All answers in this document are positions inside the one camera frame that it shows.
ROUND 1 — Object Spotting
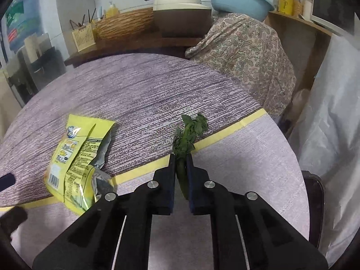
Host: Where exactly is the paisley patterned cloth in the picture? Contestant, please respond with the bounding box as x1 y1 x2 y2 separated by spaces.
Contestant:
185 13 297 116

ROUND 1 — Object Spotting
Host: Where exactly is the green leafy vegetable sprig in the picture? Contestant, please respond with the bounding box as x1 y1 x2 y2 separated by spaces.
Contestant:
172 114 209 200

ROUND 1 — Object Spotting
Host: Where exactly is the brown pot with cream lid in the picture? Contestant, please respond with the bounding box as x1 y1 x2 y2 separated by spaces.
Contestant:
153 0 213 38

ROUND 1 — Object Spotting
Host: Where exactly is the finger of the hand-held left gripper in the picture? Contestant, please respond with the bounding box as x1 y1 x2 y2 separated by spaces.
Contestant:
0 173 16 192
0 206 28 242

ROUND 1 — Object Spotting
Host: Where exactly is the blue water jug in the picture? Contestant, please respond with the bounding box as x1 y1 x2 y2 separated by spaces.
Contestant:
6 0 44 52

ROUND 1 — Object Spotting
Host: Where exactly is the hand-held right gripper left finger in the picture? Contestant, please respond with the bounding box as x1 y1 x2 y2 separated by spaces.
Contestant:
32 153 176 270

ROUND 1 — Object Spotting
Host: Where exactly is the light blue plastic basin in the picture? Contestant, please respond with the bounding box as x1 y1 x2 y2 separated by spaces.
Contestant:
209 0 275 22

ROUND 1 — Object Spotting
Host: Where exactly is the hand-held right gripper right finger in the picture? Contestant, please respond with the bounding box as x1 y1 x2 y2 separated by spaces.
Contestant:
186 153 329 270

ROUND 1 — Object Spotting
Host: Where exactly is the black trash bin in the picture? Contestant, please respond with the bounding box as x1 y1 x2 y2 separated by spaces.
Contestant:
301 170 325 249

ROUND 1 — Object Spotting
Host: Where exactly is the wooden shelf cabinet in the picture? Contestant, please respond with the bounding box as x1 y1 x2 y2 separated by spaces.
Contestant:
264 11 334 93

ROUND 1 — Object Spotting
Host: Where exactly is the woven wicker basket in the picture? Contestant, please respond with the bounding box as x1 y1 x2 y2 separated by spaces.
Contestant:
96 7 155 40

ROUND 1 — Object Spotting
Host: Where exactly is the yellow soap pump bottle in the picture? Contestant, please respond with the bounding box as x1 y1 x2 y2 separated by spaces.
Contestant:
105 1 120 19

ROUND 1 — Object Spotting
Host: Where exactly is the white toaster oven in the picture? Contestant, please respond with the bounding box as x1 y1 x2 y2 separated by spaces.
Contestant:
311 0 355 36

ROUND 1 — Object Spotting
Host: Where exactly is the black water dispenser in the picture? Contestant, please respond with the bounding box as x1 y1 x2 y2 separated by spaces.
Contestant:
6 46 66 107

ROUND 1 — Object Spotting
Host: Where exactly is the wooden desk calendar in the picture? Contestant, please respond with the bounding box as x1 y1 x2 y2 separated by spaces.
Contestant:
71 23 97 52

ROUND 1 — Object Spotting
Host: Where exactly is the dark wooden counter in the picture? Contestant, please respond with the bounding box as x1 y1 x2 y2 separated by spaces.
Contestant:
64 31 209 68

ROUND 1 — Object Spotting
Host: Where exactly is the white plastic cover sheet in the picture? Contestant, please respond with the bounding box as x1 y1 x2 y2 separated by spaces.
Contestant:
287 34 360 259

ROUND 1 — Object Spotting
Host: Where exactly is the yellow-green snack wrapper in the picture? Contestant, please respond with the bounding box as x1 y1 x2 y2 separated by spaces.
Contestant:
45 114 116 214

